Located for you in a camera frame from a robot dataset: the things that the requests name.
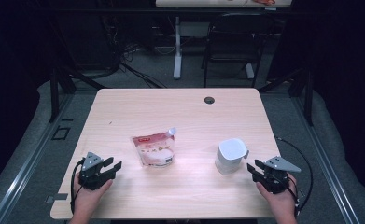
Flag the grey corner clip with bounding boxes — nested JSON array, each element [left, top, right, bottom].
[[45, 192, 69, 203]]

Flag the aluminium floor rail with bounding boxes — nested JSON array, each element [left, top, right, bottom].
[[290, 96, 361, 224], [0, 92, 76, 224]]

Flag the white flip-lid container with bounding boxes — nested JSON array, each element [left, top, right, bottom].
[[214, 137, 250, 175]]

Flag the person's right hand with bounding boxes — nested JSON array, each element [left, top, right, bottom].
[[256, 175, 297, 216]]

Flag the black metal stand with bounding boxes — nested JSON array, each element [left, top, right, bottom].
[[258, 66, 315, 127], [49, 66, 106, 124]]

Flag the hand-held gripper cable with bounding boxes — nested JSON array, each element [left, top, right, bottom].
[[275, 136, 314, 217], [70, 158, 86, 215]]

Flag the black square floor frame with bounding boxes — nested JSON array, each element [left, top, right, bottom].
[[51, 125, 71, 141]]

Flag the black folding chair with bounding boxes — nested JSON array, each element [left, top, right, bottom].
[[201, 12, 276, 89]]

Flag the white desk leg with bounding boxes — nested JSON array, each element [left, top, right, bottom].
[[173, 16, 183, 80]]

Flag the red and white refill pouch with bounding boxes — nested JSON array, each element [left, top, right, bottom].
[[131, 126, 178, 168]]

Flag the person's left hand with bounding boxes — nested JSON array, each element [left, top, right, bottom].
[[72, 179, 114, 216]]

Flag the bundle of floor cables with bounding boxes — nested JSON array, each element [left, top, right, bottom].
[[102, 15, 169, 90]]

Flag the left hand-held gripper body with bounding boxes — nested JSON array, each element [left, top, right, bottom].
[[77, 151, 116, 191]]

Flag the left hand-held gripper cable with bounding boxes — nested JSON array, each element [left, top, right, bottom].
[[70, 158, 86, 215]]

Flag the right hand-held gripper cable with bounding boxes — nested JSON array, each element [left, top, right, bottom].
[[275, 136, 314, 217]]

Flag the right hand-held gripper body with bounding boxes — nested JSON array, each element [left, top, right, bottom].
[[258, 156, 302, 194]]

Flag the light wooden desk top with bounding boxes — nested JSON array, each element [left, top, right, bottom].
[[155, 0, 293, 8]]

